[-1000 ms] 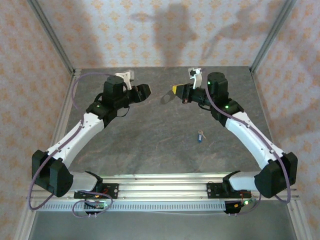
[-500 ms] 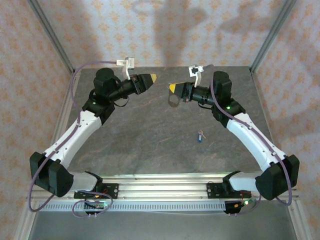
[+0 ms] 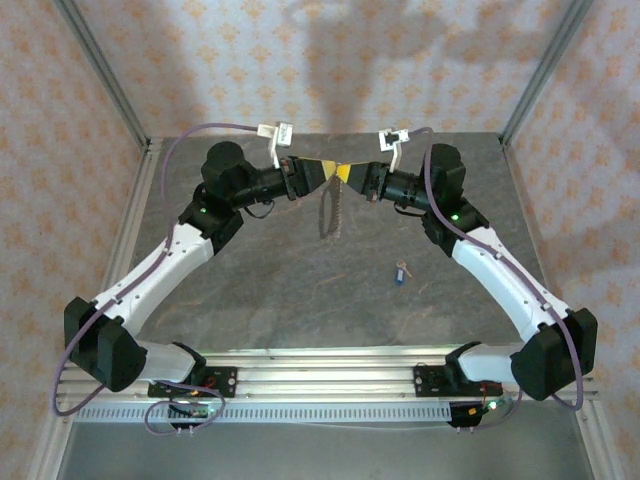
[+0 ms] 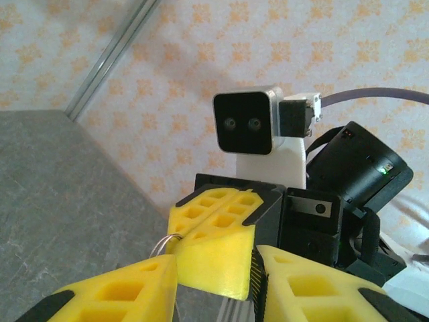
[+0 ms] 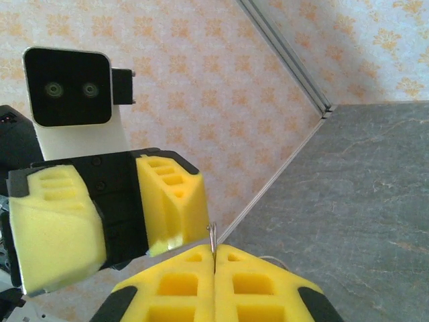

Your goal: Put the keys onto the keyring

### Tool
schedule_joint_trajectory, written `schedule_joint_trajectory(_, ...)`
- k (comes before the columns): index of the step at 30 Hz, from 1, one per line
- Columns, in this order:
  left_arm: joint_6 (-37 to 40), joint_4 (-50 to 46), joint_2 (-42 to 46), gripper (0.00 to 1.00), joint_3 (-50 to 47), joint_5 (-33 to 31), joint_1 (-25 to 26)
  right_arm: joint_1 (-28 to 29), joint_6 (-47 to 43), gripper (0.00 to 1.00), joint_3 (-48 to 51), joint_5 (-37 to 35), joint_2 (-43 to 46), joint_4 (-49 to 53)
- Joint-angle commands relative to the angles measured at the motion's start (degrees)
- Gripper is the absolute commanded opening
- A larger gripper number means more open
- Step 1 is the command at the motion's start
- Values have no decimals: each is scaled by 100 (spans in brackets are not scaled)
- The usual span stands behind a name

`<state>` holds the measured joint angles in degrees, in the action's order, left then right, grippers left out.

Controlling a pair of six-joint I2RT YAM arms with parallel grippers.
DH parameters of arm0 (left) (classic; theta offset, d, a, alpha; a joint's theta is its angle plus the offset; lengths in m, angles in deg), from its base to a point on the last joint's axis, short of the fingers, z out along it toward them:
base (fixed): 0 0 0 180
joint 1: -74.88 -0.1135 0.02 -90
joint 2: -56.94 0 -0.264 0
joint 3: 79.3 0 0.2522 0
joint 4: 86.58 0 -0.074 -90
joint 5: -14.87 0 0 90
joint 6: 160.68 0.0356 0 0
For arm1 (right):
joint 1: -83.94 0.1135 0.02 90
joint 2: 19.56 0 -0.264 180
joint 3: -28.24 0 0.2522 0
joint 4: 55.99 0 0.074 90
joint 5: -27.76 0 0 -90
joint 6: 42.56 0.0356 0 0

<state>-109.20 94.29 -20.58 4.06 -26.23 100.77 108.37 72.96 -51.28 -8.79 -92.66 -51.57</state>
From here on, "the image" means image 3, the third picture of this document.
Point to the aluminium rail base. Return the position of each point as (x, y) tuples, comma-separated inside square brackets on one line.
[(325, 380)]

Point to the controller board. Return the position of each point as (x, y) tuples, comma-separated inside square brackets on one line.
[(475, 412), (197, 411)]

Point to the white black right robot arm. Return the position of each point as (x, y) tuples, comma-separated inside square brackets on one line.
[(500, 280)]

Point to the aluminium frame post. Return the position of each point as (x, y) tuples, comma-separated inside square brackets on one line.
[(546, 70), (103, 70)]

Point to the black mounting plate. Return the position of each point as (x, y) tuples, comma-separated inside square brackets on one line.
[(225, 382), (425, 382)]

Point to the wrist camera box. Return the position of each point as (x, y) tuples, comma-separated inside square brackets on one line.
[(392, 138), (284, 132)]

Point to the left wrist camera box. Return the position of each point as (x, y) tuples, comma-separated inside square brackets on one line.
[(284, 132)]

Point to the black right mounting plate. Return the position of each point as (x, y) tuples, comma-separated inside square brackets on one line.
[(425, 382)]

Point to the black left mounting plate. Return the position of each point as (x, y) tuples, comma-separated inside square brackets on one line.
[(225, 382)]

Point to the left controller board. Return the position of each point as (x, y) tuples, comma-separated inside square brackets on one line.
[(197, 411)]

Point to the blue capped key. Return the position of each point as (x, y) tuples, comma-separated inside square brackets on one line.
[(398, 276)]

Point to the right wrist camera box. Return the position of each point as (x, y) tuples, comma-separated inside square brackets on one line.
[(392, 138)]

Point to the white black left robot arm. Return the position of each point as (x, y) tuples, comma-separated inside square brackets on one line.
[(160, 270)]

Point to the right controller board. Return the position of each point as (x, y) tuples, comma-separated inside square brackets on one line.
[(475, 412)]

